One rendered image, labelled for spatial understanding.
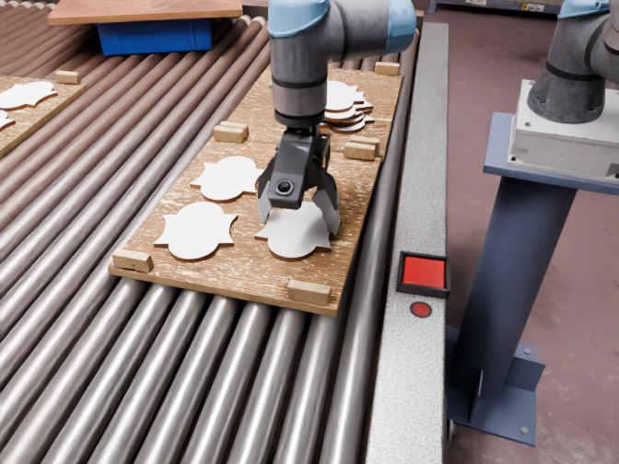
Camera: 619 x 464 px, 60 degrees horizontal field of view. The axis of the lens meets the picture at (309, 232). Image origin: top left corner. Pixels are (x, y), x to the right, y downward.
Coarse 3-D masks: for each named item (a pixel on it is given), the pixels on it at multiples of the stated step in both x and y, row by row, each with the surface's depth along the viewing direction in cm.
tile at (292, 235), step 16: (304, 208) 88; (272, 224) 85; (288, 224) 85; (304, 224) 85; (320, 224) 85; (272, 240) 82; (288, 240) 82; (304, 240) 82; (320, 240) 82; (288, 256) 79; (304, 256) 80
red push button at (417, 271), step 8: (408, 264) 80; (416, 264) 80; (424, 264) 80; (432, 264) 80; (440, 264) 80; (408, 272) 79; (416, 272) 79; (424, 272) 79; (432, 272) 79; (440, 272) 79; (408, 280) 78; (416, 280) 78; (424, 280) 78; (432, 280) 78; (440, 280) 78
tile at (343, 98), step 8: (328, 88) 116; (336, 88) 116; (344, 88) 116; (352, 88) 116; (328, 96) 113; (336, 96) 113; (344, 96) 113; (352, 96) 113; (328, 104) 110; (336, 104) 110; (344, 104) 110; (352, 104) 110; (360, 104) 112; (328, 112) 109; (336, 112) 109
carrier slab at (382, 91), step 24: (264, 72) 135; (336, 72) 135; (360, 72) 135; (264, 96) 124; (384, 96) 124; (240, 120) 115; (264, 120) 115; (384, 120) 115; (336, 144) 107; (384, 144) 107
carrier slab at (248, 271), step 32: (256, 160) 102; (352, 160) 102; (192, 192) 94; (256, 192) 94; (352, 192) 94; (160, 224) 87; (256, 224) 87; (352, 224) 87; (160, 256) 81; (224, 256) 81; (256, 256) 81; (320, 256) 81; (352, 256) 81; (192, 288) 77; (224, 288) 75; (256, 288) 75
